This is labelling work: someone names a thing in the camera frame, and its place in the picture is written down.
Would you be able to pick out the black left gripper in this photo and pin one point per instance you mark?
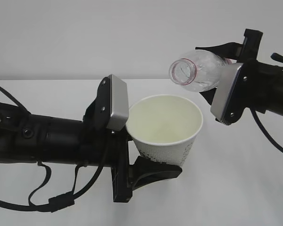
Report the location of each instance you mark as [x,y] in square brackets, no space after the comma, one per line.
[127,178]

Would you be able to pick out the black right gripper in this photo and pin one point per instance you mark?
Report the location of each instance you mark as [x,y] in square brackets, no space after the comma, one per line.
[235,51]

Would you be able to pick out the clear plastic water bottle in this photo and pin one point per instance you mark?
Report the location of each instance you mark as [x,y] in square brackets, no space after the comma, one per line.
[198,70]

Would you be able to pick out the white paper cup green logo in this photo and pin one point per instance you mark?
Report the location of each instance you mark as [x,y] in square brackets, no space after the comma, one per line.
[164,127]

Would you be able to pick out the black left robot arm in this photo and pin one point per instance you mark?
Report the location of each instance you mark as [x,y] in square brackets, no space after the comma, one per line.
[33,138]

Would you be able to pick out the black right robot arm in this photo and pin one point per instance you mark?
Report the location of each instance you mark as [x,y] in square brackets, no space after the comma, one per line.
[247,83]

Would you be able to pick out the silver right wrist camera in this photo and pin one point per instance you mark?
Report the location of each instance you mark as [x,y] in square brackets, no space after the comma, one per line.
[225,91]

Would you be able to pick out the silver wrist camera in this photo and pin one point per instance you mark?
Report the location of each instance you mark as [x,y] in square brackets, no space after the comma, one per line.
[110,108]
[225,91]

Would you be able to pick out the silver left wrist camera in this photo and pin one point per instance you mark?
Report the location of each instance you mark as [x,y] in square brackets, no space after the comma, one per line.
[110,108]

